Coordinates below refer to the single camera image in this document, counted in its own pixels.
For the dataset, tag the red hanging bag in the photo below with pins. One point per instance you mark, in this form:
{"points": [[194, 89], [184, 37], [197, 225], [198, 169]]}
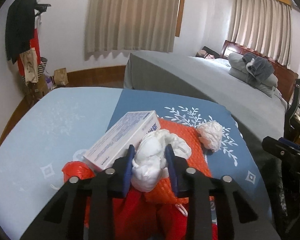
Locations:
{"points": [[34, 43]]}

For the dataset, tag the red plastic bag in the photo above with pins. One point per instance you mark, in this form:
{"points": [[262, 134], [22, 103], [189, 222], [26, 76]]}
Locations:
{"points": [[77, 169]]}

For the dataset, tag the beige window curtain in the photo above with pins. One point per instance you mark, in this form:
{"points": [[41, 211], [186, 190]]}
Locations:
{"points": [[131, 25], [264, 26]]}

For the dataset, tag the grey bed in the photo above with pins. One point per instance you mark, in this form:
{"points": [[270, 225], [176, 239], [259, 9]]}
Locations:
{"points": [[260, 114]]}

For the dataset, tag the beige left window curtain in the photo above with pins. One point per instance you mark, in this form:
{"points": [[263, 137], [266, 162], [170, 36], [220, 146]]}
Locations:
{"points": [[131, 25]]}

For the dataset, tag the orange foam net sleeve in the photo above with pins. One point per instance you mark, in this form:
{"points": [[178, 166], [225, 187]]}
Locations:
{"points": [[163, 193]]}

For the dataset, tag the white plastic bag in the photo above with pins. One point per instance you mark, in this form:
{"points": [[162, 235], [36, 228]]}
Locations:
{"points": [[149, 164]]}

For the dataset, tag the red knit glove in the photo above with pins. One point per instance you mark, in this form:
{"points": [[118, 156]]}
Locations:
{"points": [[135, 218]]}

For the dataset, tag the folded grey blanket stack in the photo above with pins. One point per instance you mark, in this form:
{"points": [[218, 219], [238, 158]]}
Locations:
{"points": [[239, 69]]}

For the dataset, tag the white tissue ball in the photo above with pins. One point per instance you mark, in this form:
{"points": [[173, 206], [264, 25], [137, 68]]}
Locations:
{"points": [[210, 135]]}

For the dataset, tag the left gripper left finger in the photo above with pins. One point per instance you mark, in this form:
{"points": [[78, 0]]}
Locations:
{"points": [[82, 209]]}

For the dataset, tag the beige canvas tote bag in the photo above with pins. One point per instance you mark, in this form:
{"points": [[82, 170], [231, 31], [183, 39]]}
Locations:
{"points": [[30, 64]]}

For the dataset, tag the black bin with liner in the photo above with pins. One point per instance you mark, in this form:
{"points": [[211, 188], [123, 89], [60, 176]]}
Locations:
{"points": [[283, 191]]}

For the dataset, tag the black hanging coat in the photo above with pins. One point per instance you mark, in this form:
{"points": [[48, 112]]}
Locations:
{"points": [[19, 28]]}

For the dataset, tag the brown paper bag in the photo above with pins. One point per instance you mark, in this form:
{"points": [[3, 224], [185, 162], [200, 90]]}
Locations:
{"points": [[60, 77]]}

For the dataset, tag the wooden headboard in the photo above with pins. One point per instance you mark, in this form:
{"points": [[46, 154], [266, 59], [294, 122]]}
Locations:
{"points": [[263, 65]]}

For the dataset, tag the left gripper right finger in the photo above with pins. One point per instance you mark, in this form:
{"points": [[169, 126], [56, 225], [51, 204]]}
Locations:
{"points": [[238, 217]]}

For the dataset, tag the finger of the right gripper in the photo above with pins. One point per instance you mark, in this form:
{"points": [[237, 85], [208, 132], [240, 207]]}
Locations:
{"points": [[282, 148]]}

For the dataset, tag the black office chair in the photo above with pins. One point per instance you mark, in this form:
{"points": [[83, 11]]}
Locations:
{"points": [[292, 116]]}

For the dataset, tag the white medicine box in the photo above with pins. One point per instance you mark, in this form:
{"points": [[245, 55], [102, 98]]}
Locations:
{"points": [[128, 130]]}

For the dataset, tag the blue patterned tablecloth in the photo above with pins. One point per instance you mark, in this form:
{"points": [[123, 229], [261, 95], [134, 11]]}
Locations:
{"points": [[68, 121]]}

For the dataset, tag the beige right window curtain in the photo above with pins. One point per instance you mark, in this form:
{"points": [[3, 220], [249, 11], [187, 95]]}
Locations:
{"points": [[264, 26]]}

